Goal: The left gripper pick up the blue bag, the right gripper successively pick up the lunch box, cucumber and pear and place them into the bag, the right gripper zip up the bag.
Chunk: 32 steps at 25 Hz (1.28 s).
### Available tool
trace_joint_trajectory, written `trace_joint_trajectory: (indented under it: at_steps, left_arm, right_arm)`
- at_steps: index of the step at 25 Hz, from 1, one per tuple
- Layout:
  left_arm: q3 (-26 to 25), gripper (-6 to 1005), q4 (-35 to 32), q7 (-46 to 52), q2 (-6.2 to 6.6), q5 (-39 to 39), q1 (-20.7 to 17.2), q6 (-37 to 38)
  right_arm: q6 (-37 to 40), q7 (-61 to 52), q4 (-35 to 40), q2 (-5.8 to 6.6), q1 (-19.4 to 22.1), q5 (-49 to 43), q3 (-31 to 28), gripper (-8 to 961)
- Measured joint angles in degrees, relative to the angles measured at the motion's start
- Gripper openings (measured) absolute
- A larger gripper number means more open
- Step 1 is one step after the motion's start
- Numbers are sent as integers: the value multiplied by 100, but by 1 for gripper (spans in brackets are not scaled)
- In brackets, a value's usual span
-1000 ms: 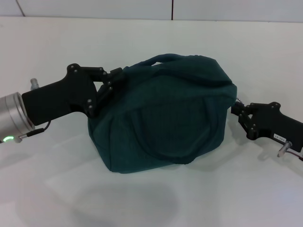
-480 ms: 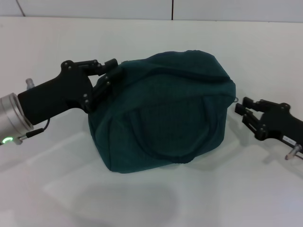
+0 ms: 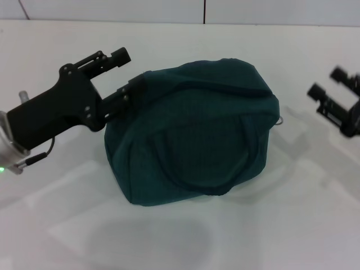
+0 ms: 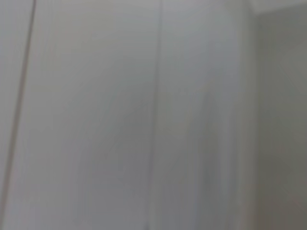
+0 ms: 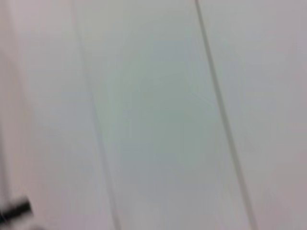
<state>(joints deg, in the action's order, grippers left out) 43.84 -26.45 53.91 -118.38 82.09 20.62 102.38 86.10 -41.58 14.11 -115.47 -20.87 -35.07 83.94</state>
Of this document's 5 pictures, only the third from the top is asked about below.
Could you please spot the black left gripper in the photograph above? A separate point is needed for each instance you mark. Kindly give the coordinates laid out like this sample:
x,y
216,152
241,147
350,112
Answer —
x,y
56,112

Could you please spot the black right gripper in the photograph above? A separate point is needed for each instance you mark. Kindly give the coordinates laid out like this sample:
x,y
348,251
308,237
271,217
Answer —
x,y
354,121

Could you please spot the dark blue insulated lunch bag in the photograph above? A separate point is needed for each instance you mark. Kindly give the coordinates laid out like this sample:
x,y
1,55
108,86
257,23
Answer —
x,y
197,135

